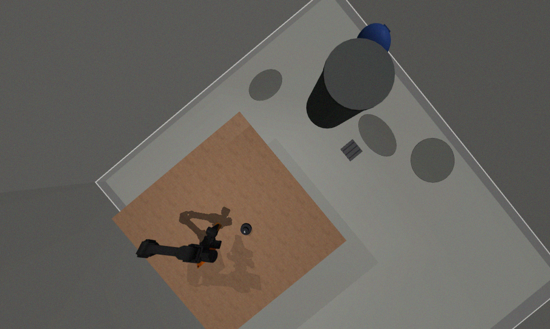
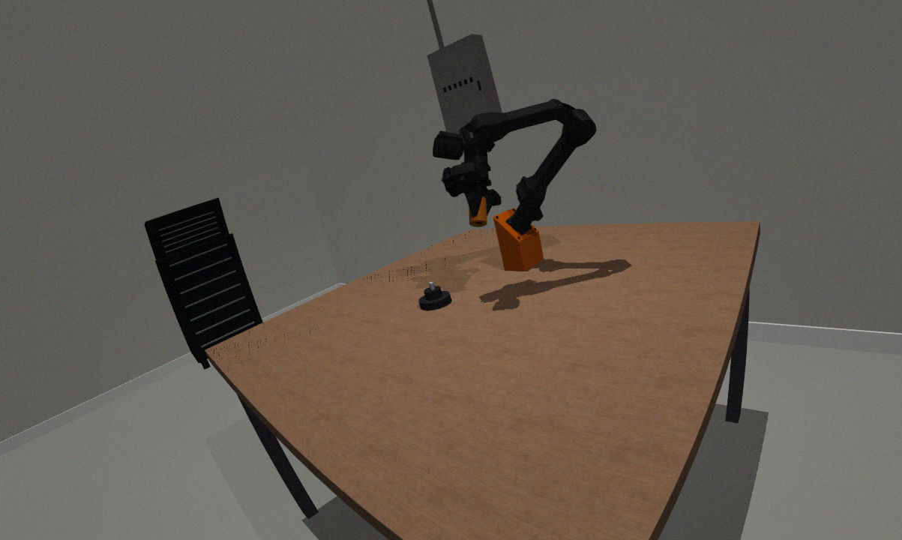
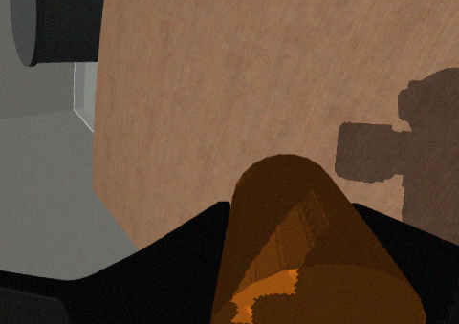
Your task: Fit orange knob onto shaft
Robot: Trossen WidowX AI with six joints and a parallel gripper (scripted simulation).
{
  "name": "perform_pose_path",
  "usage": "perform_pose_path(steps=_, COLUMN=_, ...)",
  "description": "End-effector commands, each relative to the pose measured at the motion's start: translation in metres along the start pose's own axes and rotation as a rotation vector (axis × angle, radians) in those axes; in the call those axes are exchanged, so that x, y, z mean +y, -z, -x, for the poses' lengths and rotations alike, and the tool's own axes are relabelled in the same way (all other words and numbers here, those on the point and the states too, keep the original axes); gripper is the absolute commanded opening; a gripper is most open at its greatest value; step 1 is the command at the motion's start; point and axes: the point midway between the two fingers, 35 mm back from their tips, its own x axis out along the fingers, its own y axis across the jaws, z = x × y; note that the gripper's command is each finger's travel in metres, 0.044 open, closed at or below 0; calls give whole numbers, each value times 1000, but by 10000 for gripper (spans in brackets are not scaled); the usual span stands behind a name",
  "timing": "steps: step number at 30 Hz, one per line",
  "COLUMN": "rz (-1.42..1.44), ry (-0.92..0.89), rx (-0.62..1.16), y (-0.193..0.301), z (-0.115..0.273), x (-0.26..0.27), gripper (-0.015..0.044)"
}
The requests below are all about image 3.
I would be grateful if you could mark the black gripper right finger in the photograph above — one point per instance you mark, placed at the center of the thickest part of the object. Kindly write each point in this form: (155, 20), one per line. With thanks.
(430, 264)

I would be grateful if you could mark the orange cylindrical knob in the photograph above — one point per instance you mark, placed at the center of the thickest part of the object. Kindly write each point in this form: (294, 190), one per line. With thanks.
(297, 252)

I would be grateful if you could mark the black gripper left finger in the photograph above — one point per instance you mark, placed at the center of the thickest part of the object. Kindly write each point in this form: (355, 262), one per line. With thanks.
(172, 281)

